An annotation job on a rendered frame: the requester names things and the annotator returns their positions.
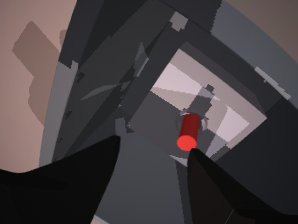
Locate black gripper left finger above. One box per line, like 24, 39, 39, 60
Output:
0, 136, 120, 224

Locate red peg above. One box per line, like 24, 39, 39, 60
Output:
178, 113, 200, 151

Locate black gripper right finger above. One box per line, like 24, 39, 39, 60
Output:
186, 148, 298, 224

